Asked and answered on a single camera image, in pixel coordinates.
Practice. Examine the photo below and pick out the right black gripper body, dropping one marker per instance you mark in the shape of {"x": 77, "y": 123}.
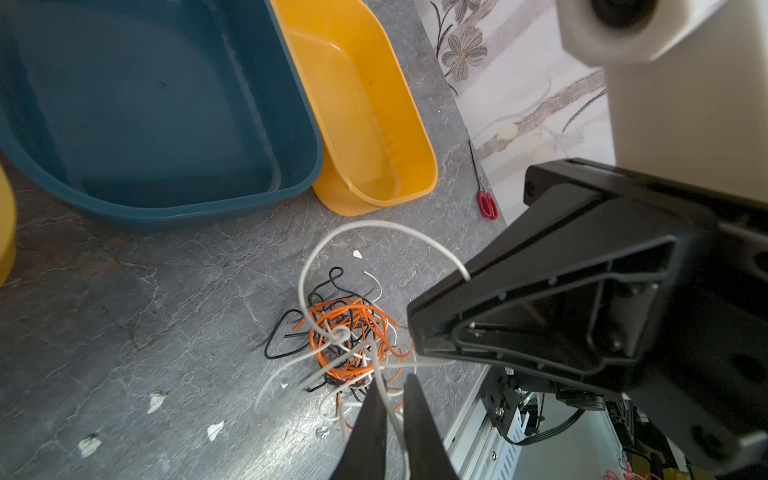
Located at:
{"x": 617, "y": 283}

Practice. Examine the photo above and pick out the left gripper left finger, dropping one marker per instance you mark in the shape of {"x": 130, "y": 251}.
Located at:
{"x": 364, "y": 456}

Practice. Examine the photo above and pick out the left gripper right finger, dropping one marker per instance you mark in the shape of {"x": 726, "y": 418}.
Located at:
{"x": 427, "y": 457}

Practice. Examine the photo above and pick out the right yellow plastic bin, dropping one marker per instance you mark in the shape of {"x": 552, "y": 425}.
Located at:
{"x": 377, "y": 153}

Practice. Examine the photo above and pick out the yellow plastic bin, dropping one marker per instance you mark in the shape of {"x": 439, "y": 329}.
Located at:
{"x": 377, "y": 153}
{"x": 8, "y": 219}

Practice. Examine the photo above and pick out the teal plastic bin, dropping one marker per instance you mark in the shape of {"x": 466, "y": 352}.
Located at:
{"x": 155, "y": 115}

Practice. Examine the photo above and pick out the left yellow plastic bin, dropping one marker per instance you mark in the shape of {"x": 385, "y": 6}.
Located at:
{"x": 8, "y": 219}

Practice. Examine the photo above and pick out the aluminium frame rail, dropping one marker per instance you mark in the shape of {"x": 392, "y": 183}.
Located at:
{"x": 482, "y": 441}

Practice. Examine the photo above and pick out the red handled scissors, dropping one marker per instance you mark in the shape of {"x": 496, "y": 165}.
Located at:
{"x": 486, "y": 203}

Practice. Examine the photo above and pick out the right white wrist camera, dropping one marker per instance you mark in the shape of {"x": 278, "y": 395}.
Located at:
{"x": 686, "y": 84}

